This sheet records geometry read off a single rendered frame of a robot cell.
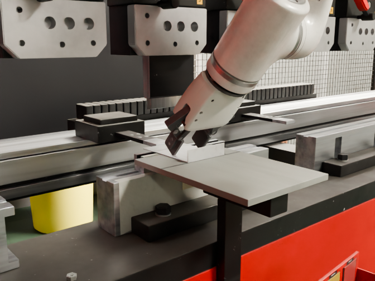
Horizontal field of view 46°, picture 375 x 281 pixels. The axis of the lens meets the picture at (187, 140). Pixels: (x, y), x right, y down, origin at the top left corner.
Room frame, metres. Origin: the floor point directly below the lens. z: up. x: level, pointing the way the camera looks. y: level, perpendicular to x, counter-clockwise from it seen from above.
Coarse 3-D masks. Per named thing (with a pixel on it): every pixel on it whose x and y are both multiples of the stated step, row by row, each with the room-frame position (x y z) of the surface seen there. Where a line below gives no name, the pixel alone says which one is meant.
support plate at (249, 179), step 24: (168, 168) 0.68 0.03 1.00; (192, 168) 0.68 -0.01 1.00; (216, 168) 0.68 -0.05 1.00; (240, 168) 0.68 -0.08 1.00; (264, 168) 0.68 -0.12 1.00; (288, 168) 0.68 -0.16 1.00; (216, 192) 0.58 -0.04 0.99; (240, 192) 0.57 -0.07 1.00; (264, 192) 0.57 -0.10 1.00; (288, 192) 0.59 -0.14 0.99
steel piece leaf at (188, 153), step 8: (216, 144) 0.76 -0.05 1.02; (160, 152) 0.78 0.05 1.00; (168, 152) 0.78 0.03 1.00; (184, 152) 0.78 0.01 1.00; (192, 152) 0.72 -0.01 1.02; (200, 152) 0.73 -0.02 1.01; (208, 152) 0.74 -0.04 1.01; (216, 152) 0.76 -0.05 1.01; (184, 160) 0.73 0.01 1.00; (192, 160) 0.72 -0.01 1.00
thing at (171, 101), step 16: (144, 64) 0.78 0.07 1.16; (160, 64) 0.79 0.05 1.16; (176, 64) 0.81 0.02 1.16; (192, 64) 0.83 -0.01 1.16; (144, 80) 0.78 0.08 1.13; (160, 80) 0.79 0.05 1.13; (176, 80) 0.81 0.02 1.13; (192, 80) 0.83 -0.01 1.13; (144, 96) 0.78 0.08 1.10; (160, 96) 0.79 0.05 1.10; (176, 96) 0.82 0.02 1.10
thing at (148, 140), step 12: (84, 120) 0.99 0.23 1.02; (96, 120) 0.95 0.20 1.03; (108, 120) 0.95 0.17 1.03; (120, 120) 0.97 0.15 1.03; (132, 120) 0.99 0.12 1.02; (84, 132) 0.97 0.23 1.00; (96, 132) 0.93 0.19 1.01; (108, 132) 0.94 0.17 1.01; (120, 132) 0.95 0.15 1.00; (132, 132) 0.95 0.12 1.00; (144, 132) 1.00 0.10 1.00; (156, 144) 0.83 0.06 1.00
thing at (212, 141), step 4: (212, 140) 0.89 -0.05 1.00; (216, 140) 0.90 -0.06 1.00; (192, 144) 0.85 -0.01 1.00; (208, 144) 0.85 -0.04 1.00; (224, 144) 0.88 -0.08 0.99; (144, 152) 0.79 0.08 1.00; (148, 152) 0.79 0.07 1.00; (152, 152) 0.79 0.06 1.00; (136, 156) 0.77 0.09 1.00; (140, 156) 0.78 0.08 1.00; (136, 168) 0.77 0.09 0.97; (140, 168) 0.76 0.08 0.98
